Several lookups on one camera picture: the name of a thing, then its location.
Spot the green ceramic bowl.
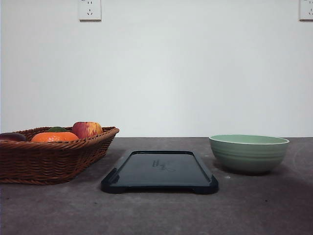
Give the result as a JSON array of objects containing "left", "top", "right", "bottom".
[{"left": 209, "top": 134, "right": 290, "bottom": 172}]

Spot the brown wicker basket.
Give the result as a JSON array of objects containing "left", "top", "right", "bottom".
[{"left": 0, "top": 126, "right": 120, "bottom": 185}]

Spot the dark blue rectangular tray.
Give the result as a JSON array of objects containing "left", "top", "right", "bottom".
[{"left": 101, "top": 151, "right": 219, "bottom": 193}]

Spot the red yellow apple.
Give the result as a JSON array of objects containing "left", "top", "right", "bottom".
[{"left": 72, "top": 121, "right": 103, "bottom": 138}]

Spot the dark green fruit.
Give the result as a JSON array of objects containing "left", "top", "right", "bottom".
[{"left": 47, "top": 126, "right": 68, "bottom": 132}]

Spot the orange tangerine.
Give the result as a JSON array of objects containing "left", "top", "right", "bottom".
[{"left": 31, "top": 132, "right": 79, "bottom": 142}]

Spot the dark purple fruit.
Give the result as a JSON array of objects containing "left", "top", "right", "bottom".
[{"left": 0, "top": 133, "right": 26, "bottom": 141}]

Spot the white wall socket left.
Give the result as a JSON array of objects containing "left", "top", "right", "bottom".
[{"left": 78, "top": 0, "right": 102, "bottom": 23}]

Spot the white wall socket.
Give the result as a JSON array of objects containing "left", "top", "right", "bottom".
[
  {"left": 299, "top": 0, "right": 313, "bottom": 23},
  {"left": 78, "top": 0, "right": 102, "bottom": 23}
]

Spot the white wall socket right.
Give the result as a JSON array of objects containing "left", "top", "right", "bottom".
[{"left": 299, "top": 0, "right": 313, "bottom": 23}]

